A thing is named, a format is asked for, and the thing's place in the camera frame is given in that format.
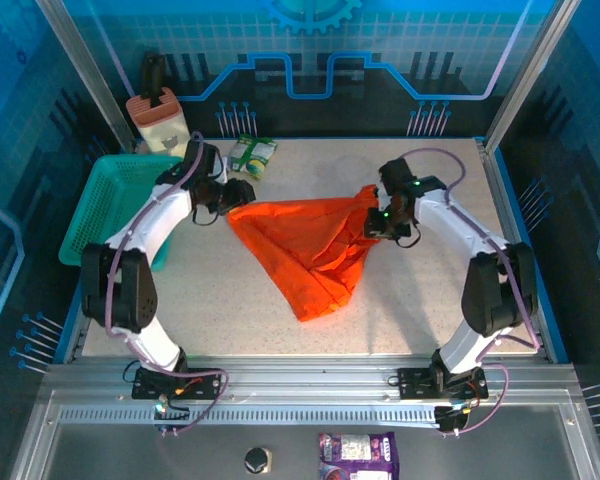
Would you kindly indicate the orange t-shirt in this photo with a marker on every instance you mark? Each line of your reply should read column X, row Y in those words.
column 310, row 250

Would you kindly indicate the green snack packet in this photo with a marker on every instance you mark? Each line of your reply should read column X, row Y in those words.
column 252, row 155

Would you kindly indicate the cream knife block pink lid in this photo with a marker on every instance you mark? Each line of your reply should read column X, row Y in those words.
column 160, row 125

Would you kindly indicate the teal plastic basket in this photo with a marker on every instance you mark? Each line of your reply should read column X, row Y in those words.
column 105, row 205

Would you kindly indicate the purple snack packet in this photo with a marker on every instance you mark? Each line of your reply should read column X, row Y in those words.
column 357, row 457

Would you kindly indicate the black round knob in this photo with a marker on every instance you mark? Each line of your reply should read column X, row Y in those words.
column 257, row 460

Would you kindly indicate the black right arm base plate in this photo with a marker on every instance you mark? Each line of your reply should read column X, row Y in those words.
column 415, row 382

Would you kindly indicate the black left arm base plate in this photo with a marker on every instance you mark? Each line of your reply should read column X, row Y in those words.
column 205, row 382

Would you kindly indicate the aluminium base frame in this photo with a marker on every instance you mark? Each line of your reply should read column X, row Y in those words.
column 300, row 375

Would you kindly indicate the aluminium corner post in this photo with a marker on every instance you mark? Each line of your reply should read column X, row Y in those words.
column 85, row 70
column 535, row 65

